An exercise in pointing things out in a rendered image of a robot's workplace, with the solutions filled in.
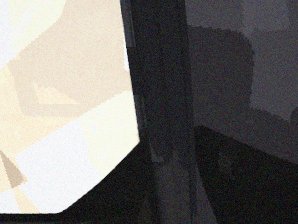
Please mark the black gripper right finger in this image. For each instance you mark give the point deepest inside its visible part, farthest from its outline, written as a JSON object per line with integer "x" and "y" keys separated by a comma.
{"x": 244, "y": 185}

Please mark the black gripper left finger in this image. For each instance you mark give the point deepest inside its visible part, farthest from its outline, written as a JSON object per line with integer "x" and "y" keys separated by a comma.
{"x": 127, "y": 195}

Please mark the dark grey plastic tray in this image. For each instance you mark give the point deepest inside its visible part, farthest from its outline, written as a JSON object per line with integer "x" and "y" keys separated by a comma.
{"x": 134, "y": 72}

